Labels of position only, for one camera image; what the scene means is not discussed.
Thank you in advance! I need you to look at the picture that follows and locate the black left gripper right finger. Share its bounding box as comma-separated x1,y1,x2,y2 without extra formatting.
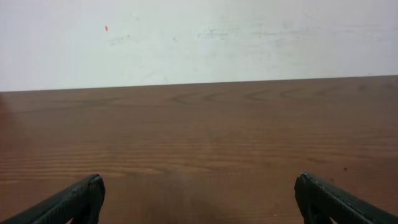
294,172,397,224

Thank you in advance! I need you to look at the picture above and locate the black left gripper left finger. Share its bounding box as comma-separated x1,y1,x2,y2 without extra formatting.
2,174,105,224

